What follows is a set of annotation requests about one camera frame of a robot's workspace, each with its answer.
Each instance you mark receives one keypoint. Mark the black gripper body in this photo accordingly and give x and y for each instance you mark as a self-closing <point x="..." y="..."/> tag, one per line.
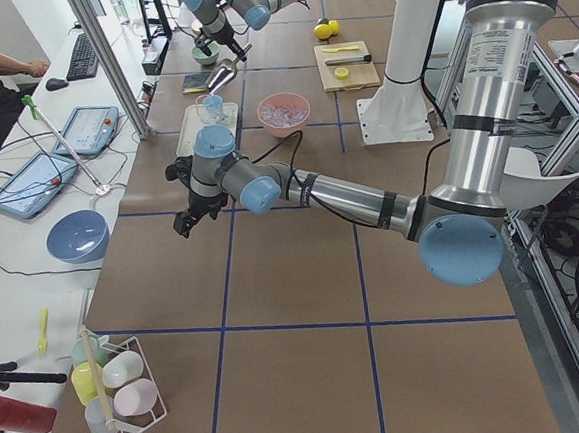
<point x="198" y="205"/>
<point x="203" y="42"/>

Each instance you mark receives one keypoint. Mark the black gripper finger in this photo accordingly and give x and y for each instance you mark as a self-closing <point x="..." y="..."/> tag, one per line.
<point x="203" y="51"/>
<point x="240" y="52"/>

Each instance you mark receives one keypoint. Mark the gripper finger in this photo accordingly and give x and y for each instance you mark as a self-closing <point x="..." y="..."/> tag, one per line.
<point x="183" y="223"/>
<point x="213" y="211"/>

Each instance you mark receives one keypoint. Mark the metal ice scoop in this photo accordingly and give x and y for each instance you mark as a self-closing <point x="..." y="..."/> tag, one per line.
<point x="223" y="73"/>

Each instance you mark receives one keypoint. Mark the small blue cup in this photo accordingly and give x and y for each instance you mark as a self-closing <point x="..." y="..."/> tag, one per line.
<point x="214" y="108"/>

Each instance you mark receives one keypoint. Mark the pink bowl of ice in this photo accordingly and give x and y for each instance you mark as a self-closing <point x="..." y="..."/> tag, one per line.
<point x="283" y="113"/>

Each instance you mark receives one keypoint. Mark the white cup rack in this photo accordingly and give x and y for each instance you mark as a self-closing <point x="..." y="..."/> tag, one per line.
<point x="115" y="385"/>

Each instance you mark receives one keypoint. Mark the person's hand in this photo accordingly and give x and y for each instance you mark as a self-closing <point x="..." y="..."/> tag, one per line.
<point x="36" y="68"/>

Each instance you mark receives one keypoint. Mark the green ceramic bowl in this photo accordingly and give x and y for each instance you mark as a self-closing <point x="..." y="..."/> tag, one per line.
<point x="208" y="58"/>

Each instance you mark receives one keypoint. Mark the clear wine glass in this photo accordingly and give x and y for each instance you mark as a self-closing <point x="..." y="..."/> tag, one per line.
<point x="201" y="113"/>

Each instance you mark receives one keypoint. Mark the yellow lemon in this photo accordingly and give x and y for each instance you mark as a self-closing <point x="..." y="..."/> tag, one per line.
<point x="335" y="27"/>
<point x="323" y="31"/>

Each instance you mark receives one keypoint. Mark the lemon half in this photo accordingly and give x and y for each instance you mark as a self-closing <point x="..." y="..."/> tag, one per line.
<point x="341" y="73"/>

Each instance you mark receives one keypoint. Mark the blue bowl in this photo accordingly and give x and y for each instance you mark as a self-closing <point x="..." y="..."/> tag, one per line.
<point x="79" y="237"/>

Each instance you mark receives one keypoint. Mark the yellow plastic knife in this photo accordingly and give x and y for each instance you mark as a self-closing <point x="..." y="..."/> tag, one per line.
<point x="341" y="49"/>

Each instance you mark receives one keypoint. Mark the black keyboard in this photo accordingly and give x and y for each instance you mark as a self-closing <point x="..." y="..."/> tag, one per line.
<point x="83" y="60"/>

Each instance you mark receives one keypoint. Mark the wooden cutting board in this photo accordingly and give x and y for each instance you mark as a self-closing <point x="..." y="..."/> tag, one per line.
<point x="361" y="76"/>

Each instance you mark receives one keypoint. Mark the teach pendant tablet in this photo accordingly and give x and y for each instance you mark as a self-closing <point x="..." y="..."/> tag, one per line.
<point x="89" y="130"/>
<point x="35" y="184"/>

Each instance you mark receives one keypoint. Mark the computer mouse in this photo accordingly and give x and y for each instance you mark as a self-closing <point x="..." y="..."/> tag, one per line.
<point x="56" y="84"/>

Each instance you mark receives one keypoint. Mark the yellow plastic fork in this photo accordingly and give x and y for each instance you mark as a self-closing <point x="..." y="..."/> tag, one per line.
<point x="42" y="344"/>

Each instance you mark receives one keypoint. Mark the red bottle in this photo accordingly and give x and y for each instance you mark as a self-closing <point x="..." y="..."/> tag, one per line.
<point x="19" y="416"/>

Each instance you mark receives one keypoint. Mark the white chair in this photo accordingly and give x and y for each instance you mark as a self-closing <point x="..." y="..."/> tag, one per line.
<point x="523" y="186"/>

